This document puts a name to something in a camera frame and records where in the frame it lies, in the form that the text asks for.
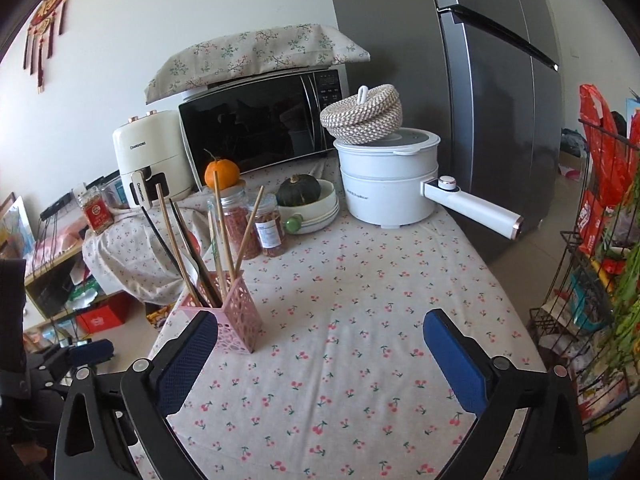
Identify black wire rack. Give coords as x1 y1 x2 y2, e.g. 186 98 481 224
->
527 117 640 436

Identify grey refrigerator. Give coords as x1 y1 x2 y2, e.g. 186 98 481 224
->
322 0 563 266

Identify red box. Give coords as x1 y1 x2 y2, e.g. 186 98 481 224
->
75 305 133 335

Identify dark green pumpkin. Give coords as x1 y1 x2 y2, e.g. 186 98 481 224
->
276 175 322 207

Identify black chopstick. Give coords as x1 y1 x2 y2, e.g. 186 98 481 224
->
141 206 188 281
169 199 223 307

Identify floral pillow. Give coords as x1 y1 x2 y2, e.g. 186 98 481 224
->
144 23 372 106

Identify white electric cooking pot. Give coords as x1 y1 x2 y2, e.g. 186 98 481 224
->
333 127 525 241

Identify glass jar of red berries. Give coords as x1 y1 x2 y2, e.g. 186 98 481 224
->
207 187 262 261

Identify framed picture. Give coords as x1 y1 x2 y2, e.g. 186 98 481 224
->
0 192 36 261

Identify cream air fryer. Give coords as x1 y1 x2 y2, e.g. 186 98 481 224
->
112 110 195 209

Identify orange tangerine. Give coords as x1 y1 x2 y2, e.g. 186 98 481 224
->
204 150 241 191

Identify colourful printed box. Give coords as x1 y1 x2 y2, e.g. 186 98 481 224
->
145 305 176 331

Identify green leafy vegetables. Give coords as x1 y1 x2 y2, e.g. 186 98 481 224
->
590 245 640 386

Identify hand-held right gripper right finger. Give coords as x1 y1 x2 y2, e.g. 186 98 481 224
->
422 308 588 480

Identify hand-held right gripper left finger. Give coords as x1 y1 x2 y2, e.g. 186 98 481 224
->
54 310 221 480

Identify white pot with green handles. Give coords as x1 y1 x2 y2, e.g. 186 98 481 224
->
277 179 341 235

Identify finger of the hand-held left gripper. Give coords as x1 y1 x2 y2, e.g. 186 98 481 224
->
30 339 115 386

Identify red wall ornament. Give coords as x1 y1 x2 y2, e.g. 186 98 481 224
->
22 0 72 93

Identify red label jar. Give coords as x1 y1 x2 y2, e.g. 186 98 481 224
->
74 186 117 235

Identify black microwave oven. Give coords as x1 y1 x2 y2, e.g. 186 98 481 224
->
178 66 351 192

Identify wooden shelf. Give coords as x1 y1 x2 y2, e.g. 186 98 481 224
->
22 245 131 333

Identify clear plastic container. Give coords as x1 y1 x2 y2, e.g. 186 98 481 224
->
100 180 130 208

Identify clear plastic spice jar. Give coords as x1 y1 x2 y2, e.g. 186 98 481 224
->
246 193 287 258

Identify cherry print tablecloth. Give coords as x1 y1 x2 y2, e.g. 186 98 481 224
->
82 152 551 480

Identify pink perforated utensil holder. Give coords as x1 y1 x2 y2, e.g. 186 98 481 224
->
179 270 264 355

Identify woven rope basket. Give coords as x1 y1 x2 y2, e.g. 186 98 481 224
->
320 85 403 145

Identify red plastic bag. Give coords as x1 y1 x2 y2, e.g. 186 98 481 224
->
577 84 640 261

